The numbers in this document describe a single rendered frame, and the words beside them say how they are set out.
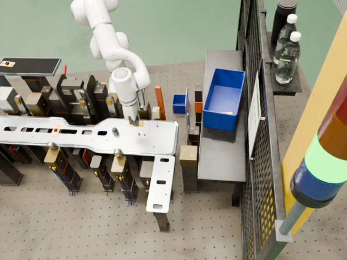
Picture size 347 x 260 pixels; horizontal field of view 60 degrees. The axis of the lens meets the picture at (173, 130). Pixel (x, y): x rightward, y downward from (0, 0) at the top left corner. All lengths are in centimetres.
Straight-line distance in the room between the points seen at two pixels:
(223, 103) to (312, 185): 119
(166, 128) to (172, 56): 202
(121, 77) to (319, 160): 95
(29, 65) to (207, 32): 240
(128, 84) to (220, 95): 61
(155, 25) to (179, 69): 178
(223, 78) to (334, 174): 129
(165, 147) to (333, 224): 94
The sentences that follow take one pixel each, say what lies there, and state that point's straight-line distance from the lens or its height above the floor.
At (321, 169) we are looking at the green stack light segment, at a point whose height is 190.
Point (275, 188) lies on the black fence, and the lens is 84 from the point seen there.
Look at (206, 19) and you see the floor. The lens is 408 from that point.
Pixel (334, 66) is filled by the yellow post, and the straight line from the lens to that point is 58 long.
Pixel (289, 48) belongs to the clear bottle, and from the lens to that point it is 114.
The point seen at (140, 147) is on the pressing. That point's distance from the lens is 156.
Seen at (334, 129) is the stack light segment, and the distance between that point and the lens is 41.
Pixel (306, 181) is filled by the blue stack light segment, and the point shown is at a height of 185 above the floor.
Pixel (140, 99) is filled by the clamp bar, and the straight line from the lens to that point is 161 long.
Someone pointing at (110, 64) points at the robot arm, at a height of 104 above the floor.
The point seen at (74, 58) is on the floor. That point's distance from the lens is 386.
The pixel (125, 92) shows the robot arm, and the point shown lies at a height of 137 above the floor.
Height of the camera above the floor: 229
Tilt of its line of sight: 54 degrees down
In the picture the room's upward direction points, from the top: 8 degrees counter-clockwise
